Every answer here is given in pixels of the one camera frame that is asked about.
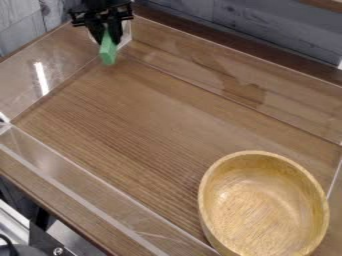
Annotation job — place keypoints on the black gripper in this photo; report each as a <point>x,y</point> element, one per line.
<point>106,10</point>

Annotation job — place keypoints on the green rectangular block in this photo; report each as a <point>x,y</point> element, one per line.
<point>107,50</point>

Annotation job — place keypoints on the brown wooden bowl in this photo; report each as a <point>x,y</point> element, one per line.
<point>262,206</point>

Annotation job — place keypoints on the clear acrylic enclosure wall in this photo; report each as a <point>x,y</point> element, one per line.
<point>107,143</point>

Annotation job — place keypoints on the black metal bracket with screw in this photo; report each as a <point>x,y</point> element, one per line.
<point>46,243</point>

